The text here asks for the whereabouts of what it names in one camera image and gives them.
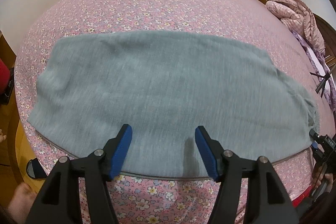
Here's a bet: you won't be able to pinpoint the bare foot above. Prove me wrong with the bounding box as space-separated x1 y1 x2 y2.
7 182 37 223

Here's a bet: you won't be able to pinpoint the wooden side cabinet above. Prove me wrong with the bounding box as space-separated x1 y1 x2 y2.
0 31 27 214

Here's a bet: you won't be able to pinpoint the purple floral pillow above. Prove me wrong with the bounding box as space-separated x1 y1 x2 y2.
291 31 335 111

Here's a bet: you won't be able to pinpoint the grey knit pants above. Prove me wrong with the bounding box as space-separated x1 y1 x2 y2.
28 31 319 178

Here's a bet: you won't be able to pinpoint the black slipper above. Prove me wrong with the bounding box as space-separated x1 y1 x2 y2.
26 158 47 180

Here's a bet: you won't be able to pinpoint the pink ruffled quilt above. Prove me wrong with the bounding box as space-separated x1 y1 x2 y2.
265 0 325 56

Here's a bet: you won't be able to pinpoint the black tripod stand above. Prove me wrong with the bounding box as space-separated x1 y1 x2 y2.
310 72 331 97

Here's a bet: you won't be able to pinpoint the red bag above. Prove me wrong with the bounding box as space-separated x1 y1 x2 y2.
0 60 11 94

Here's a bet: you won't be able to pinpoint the pink floral bed sheet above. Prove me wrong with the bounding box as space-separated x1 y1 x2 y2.
15 0 318 223

